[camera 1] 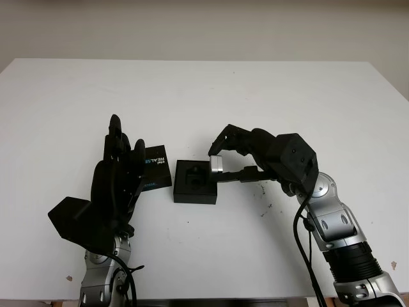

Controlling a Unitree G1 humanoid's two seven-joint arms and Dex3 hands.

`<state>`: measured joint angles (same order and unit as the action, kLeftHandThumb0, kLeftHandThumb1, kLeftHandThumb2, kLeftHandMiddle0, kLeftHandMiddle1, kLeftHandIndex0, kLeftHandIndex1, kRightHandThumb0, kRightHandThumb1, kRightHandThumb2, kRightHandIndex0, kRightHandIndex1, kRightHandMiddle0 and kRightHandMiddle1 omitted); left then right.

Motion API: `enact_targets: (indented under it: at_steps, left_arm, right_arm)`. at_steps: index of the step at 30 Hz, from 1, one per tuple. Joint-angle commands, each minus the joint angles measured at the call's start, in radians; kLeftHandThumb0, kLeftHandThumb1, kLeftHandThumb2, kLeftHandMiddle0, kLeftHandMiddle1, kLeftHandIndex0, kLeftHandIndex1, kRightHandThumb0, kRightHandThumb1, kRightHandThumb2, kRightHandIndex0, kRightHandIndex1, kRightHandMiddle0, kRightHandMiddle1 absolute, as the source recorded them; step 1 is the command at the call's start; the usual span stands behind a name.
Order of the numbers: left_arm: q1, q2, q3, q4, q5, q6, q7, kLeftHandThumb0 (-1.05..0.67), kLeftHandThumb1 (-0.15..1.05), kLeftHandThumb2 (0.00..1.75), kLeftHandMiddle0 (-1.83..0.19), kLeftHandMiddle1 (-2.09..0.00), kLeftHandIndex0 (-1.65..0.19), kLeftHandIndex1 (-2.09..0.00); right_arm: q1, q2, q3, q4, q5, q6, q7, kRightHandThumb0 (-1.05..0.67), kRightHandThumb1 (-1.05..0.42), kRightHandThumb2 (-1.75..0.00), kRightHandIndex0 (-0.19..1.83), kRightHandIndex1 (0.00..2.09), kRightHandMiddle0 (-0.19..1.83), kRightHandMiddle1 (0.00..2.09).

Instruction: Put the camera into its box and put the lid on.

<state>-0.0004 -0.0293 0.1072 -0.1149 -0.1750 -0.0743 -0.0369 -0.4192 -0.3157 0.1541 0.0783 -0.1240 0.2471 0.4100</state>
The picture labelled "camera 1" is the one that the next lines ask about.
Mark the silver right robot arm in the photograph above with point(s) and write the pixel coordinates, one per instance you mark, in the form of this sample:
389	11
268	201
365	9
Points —
335	217

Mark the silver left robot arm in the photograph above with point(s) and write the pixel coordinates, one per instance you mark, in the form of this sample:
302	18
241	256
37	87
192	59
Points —
96	278

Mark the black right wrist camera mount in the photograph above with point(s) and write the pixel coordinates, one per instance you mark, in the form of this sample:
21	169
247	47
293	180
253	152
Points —
294	156

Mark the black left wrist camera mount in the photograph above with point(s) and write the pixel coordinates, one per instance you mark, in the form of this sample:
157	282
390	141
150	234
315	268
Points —
73	220

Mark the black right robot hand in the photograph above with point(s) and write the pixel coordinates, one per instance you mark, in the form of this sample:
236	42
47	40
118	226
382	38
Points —
265	150

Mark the small silver camera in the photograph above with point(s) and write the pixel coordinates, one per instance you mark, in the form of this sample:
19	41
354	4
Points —
216	164

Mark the black RealSense box lid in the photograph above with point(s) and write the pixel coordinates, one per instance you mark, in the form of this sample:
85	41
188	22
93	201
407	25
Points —
159	169

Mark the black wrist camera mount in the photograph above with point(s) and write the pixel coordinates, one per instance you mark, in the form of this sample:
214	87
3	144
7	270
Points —
73	220
294	156

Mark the black box base with insert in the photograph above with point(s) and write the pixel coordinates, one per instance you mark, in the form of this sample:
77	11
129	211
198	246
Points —
191	198

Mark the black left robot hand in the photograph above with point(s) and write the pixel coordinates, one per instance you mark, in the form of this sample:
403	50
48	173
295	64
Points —
115	188

